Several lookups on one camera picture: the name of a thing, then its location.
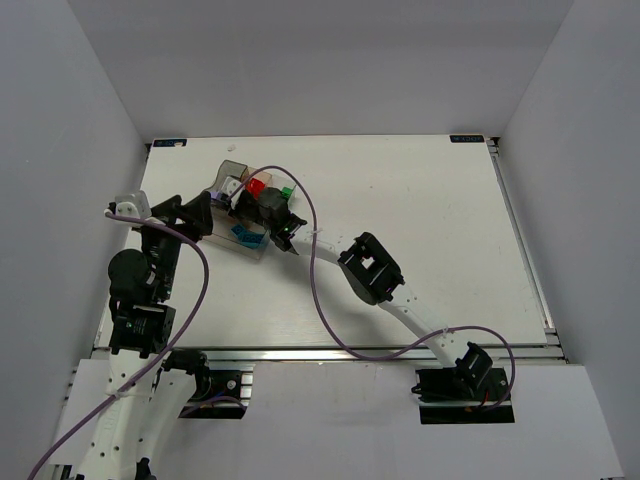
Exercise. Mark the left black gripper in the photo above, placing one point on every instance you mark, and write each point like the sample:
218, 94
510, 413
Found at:
163, 218

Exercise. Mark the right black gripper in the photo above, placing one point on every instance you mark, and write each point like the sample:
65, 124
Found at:
248, 209

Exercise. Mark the cyan 2x2 lego brick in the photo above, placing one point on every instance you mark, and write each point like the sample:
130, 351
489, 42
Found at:
238, 230

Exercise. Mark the red round lego piece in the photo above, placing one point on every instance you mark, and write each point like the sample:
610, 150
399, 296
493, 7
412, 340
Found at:
255, 187

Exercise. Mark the cyan 2x4 lego brick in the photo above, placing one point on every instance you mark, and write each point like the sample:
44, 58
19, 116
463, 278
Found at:
252, 240

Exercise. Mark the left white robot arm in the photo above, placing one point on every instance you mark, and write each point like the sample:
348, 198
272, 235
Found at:
149, 380

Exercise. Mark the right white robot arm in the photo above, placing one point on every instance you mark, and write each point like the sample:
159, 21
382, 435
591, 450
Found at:
374, 277

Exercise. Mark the clear plastic container lower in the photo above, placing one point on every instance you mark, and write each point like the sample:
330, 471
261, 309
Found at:
222, 236

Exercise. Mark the clear plastic container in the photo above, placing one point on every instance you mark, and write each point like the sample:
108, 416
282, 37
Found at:
222, 236
283, 181

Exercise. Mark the amber plastic container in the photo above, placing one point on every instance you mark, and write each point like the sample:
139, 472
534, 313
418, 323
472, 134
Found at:
263, 176

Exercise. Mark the smoky grey plastic container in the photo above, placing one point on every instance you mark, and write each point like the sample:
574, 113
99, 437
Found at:
229, 168

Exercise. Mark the clear plastic container upper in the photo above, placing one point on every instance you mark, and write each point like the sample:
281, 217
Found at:
283, 181

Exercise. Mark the left blue corner label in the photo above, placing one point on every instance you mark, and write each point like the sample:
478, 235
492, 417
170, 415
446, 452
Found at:
169, 143

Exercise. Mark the blue corner label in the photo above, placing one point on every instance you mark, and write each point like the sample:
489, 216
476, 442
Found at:
463, 139
169, 143

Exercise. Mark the right blue corner label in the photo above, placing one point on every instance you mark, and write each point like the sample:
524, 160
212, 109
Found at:
463, 139

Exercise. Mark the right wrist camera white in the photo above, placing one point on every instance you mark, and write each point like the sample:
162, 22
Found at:
232, 187

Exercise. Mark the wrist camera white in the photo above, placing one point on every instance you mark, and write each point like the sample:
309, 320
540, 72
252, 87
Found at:
232, 187
129, 208

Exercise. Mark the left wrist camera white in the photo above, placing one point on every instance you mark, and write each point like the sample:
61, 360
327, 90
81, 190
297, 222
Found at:
129, 208

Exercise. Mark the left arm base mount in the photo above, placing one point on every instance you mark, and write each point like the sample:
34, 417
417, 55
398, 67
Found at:
221, 392

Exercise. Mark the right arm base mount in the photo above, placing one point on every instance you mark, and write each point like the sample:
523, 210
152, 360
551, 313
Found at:
444, 400

